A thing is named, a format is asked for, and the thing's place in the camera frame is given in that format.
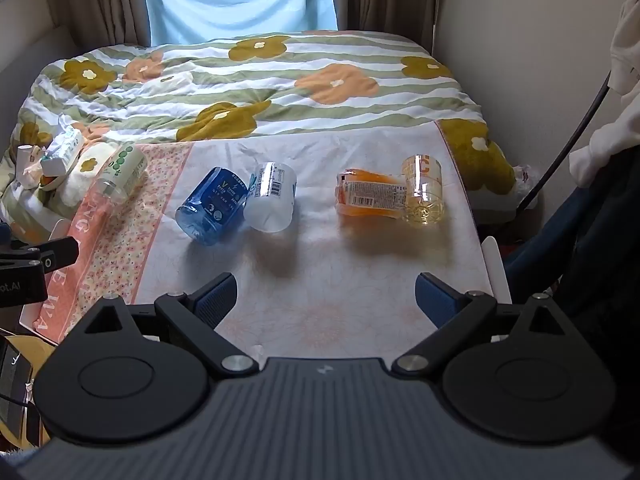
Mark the yellow clear bottle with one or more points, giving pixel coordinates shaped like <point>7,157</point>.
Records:
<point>424,200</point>

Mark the green-dotted label bottle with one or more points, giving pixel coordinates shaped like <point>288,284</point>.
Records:
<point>122,170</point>

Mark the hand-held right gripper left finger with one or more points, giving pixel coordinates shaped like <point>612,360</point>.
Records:
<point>217,298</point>

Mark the dark blue cloth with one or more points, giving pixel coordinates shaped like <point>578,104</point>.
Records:
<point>545,250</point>

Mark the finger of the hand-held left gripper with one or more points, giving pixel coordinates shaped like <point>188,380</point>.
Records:
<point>57,256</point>

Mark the light blue sheer curtain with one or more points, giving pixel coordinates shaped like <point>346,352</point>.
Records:
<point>235,0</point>

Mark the white tissue pack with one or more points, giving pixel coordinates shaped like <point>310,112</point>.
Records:
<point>62,152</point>

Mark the pink floral cloth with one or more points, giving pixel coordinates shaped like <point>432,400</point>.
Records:
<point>130,240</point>

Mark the black garment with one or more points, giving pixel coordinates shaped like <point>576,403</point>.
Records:
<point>615,240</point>

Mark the striped floral blanket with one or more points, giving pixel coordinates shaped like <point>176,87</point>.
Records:
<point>250,85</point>

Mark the white patterned cloth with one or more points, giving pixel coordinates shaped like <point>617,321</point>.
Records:
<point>325,260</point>

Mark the orange plastic bottle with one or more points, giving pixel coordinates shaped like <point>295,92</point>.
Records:
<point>367,208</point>

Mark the white tube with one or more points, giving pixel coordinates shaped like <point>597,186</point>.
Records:
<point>27,160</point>

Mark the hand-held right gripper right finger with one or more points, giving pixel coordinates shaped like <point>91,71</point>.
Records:
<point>436,296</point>

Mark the clear plastic bag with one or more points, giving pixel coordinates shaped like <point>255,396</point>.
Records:
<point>525,180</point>

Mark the blue plastic bottle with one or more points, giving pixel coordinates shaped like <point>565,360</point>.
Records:
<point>210,207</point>

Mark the cream floral towel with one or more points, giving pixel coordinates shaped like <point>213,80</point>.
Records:
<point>85,180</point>

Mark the white garment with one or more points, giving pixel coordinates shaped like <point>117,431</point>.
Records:
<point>622,110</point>

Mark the black phone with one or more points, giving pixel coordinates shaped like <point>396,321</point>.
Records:
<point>12,372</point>

